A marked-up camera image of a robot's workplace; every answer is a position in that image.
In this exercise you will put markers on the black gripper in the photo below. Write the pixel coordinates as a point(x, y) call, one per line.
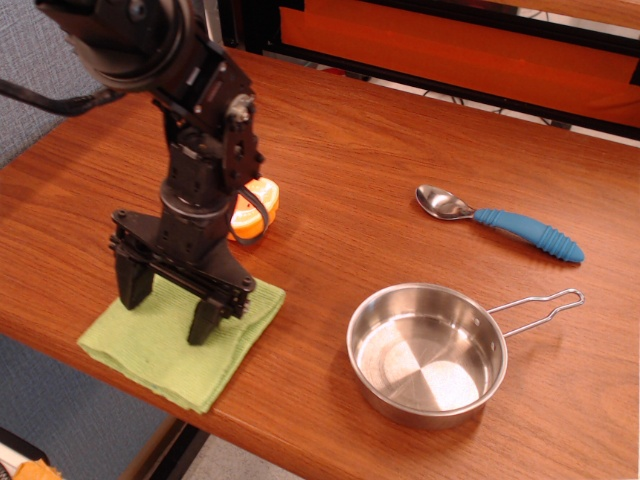
point(187, 245)

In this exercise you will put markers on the green cloth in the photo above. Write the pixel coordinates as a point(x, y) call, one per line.
point(149, 346)

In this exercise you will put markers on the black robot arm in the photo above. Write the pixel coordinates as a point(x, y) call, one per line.
point(163, 49)

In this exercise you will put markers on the orange slice toy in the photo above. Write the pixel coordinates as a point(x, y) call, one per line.
point(256, 208)

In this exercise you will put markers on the orange object bottom corner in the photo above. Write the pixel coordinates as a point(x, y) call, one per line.
point(32, 470)

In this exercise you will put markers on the small steel pan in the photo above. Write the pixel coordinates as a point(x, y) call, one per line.
point(429, 357)

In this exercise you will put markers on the table leg frame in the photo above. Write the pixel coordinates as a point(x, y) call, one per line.
point(169, 453)

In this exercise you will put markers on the spoon with blue handle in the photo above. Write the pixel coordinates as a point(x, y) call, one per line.
point(444, 205)

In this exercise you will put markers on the orange panel with black frame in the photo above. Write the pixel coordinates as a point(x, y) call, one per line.
point(576, 62)

